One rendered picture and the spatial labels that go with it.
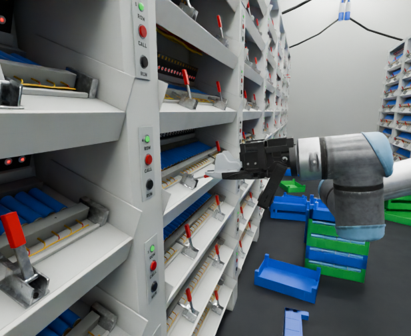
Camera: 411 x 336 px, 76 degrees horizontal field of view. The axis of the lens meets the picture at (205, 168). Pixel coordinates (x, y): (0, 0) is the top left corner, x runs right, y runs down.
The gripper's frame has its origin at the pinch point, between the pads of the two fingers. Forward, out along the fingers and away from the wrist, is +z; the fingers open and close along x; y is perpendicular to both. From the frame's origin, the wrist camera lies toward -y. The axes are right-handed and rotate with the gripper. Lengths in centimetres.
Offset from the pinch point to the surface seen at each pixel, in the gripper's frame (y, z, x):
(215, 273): -41.3, 11.8, -22.3
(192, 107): 16.6, 2.1, 1.0
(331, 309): -79, -28, -59
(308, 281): -77, -19, -78
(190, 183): -1.5, 5.6, 1.0
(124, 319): -18.9, 9.3, 27.7
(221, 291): -60, 16, -38
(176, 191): -2.1, 7.2, 6.0
